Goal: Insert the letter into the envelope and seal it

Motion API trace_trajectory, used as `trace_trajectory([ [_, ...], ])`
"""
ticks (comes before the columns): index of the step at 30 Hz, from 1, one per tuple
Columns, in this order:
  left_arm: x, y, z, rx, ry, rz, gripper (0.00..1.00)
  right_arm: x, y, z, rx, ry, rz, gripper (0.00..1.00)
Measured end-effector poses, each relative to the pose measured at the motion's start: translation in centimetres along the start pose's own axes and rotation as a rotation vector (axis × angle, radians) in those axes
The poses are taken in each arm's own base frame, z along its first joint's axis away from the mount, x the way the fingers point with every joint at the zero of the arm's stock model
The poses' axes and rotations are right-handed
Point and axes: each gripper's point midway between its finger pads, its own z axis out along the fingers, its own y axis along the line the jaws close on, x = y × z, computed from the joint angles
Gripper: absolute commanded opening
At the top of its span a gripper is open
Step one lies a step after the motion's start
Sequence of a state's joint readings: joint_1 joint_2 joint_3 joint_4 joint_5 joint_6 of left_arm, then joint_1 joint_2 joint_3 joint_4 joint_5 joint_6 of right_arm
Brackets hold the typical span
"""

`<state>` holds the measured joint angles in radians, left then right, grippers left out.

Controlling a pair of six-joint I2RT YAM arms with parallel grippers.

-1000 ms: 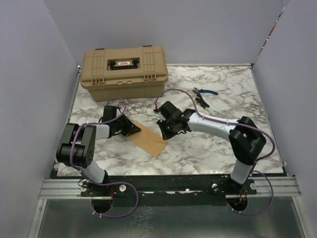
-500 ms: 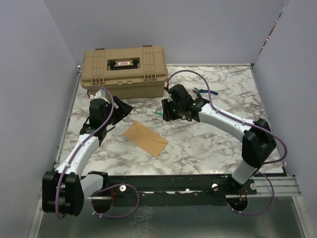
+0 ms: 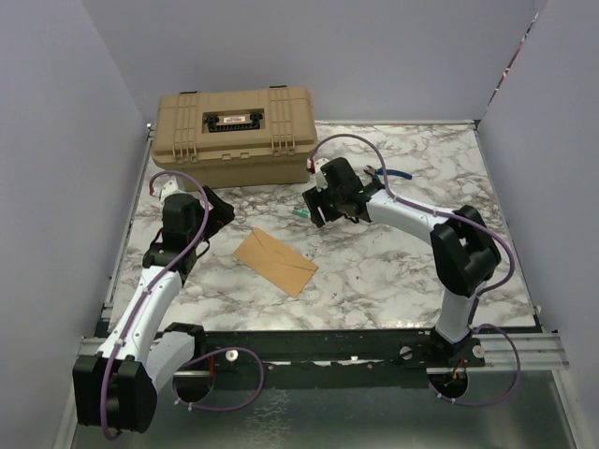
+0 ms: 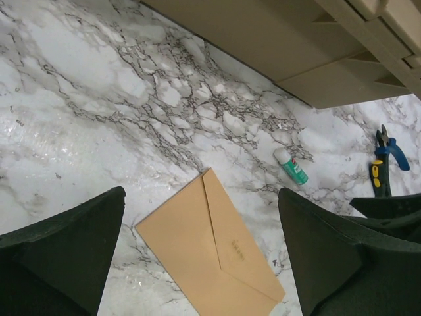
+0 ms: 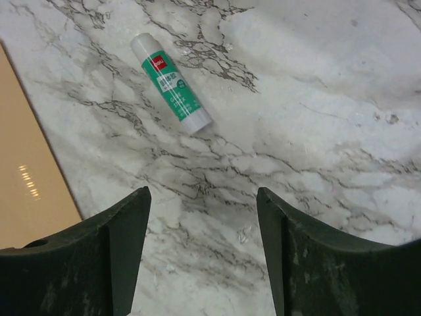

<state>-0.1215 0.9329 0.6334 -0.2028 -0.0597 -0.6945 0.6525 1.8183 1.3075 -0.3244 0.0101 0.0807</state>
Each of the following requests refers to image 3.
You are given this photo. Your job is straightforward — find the green white glue stick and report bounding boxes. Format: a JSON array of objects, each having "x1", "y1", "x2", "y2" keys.
[{"x1": 292, "y1": 209, "x2": 310, "y2": 219}]

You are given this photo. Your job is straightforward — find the brown paper envelope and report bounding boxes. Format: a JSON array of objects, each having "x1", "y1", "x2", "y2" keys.
[{"x1": 233, "y1": 228, "x2": 318, "y2": 297}]

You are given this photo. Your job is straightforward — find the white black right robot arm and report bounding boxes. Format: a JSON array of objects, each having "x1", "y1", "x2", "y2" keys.
[{"x1": 302, "y1": 157, "x2": 501, "y2": 366}]

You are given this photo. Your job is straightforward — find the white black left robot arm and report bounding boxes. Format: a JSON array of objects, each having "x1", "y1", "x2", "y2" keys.
[{"x1": 72, "y1": 186, "x2": 235, "y2": 441}]

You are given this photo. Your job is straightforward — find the tan plastic tool case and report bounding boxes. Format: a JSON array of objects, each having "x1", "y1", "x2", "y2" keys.
[{"x1": 152, "y1": 85, "x2": 318, "y2": 189}]

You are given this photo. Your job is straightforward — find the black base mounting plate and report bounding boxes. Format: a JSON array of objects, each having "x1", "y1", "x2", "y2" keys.
[{"x1": 165, "y1": 323, "x2": 485, "y2": 390}]

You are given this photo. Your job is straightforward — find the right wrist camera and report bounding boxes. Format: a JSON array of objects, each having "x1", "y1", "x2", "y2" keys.
[{"x1": 306, "y1": 158, "x2": 329, "y2": 192}]

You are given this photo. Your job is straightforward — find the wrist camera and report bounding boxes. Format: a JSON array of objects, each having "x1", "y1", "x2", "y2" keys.
[
  {"x1": 150, "y1": 176, "x2": 183, "y2": 204},
  {"x1": 306, "y1": 158, "x2": 329, "y2": 192}
]

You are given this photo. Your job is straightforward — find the blue handled pliers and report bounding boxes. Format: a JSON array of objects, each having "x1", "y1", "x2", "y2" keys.
[{"x1": 363, "y1": 166, "x2": 413, "y2": 181}]

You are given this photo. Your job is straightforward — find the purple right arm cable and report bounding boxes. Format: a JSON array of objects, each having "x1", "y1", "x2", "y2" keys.
[{"x1": 308, "y1": 134, "x2": 523, "y2": 407}]

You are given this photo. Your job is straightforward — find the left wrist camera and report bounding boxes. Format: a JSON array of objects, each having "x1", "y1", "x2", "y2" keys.
[{"x1": 150, "y1": 176, "x2": 183, "y2": 204}]

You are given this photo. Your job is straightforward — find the aluminium frame rail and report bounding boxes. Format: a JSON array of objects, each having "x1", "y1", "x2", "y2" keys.
[{"x1": 72, "y1": 334, "x2": 570, "y2": 378}]

